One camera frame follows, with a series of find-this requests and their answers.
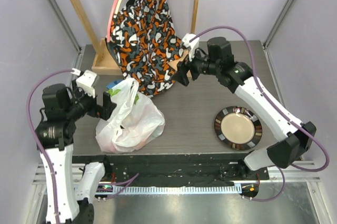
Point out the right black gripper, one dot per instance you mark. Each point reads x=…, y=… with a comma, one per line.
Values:
x=185, y=69

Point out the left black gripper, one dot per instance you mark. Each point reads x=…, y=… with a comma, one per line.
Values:
x=104, y=111

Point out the white plastic bag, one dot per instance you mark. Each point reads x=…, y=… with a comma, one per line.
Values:
x=133, y=123

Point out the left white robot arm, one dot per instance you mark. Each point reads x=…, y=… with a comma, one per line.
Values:
x=63, y=107

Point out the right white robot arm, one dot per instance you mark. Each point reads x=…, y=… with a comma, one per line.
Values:
x=292, y=135

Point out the blue cloth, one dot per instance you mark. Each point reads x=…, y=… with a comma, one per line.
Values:
x=112, y=84

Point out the wooden hanger rack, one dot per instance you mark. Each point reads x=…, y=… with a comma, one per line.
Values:
x=103, y=62

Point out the camouflage patterned cloth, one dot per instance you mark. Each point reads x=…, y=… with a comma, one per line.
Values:
x=144, y=42

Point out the striped rim ceramic plate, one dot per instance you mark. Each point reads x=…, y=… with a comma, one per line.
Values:
x=238, y=127

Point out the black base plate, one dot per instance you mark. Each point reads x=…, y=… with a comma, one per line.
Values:
x=181, y=170

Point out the white slotted cable duct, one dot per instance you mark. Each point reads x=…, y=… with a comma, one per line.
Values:
x=236, y=189

